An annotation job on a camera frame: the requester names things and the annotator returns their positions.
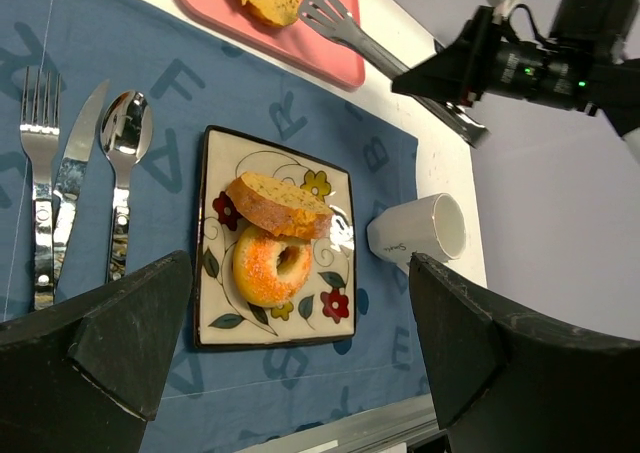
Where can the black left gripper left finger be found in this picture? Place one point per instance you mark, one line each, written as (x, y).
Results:
(87, 375)

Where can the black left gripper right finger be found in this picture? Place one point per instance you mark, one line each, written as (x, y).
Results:
(506, 378)

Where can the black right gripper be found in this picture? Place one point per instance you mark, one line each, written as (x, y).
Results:
(489, 57)

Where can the metal kitchen tongs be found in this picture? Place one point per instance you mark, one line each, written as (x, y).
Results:
(332, 20)

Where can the orange glazed bagel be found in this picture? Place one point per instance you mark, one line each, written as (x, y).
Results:
(270, 270)

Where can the seeded bread slice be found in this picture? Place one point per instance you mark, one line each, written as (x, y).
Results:
(280, 208)

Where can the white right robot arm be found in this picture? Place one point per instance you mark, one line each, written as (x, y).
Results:
(599, 28)

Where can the blue letter-print placemat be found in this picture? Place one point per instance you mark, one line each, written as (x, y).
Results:
(216, 401)

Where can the white ceramic mug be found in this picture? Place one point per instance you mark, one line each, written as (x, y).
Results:
(433, 225)

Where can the silver table knife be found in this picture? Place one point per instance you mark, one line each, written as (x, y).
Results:
(71, 173)

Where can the square floral ceramic plate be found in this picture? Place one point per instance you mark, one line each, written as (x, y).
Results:
(324, 309)

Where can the silver fork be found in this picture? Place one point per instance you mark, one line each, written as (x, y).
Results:
(39, 134)

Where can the pink plastic tray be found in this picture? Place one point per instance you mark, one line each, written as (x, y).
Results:
(297, 44)

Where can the silver spoon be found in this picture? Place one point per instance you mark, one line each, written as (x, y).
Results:
(125, 138)

